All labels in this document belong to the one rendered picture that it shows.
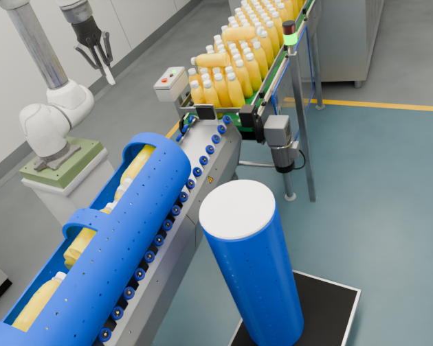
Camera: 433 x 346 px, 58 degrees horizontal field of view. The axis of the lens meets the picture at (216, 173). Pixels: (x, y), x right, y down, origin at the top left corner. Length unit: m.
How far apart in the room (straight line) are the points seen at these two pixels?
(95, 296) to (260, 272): 0.59
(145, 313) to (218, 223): 0.41
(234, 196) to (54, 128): 0.94
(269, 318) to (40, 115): 1.34
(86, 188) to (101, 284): 0.86
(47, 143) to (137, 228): 0.78
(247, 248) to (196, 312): 1.14
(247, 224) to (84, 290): 0.55
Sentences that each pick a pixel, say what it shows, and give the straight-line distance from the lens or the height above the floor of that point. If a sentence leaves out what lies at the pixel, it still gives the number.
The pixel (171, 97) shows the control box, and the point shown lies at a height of 1.03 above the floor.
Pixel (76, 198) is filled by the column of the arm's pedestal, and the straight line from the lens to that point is 2.01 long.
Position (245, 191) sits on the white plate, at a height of 1.04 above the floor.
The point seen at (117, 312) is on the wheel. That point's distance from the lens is 1.40.
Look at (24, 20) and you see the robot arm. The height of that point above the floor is 1.65.
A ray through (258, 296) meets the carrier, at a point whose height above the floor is 0.66.
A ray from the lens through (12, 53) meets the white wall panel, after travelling 4.47.
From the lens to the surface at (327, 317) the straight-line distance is 2.12.
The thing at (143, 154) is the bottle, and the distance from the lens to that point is 1.53.
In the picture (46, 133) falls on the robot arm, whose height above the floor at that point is 1.22.
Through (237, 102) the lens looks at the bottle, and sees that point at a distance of 2.07.
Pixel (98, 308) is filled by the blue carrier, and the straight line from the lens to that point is 1.27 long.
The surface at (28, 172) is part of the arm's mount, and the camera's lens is 2.09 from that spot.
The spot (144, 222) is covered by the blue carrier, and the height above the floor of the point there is 1.12.
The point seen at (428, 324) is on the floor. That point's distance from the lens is 2.31.
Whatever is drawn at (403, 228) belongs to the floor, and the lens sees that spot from 2.62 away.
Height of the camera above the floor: 2.05
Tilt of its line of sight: 40 degrees down
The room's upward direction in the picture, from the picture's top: 20 degrees counter-clockwise
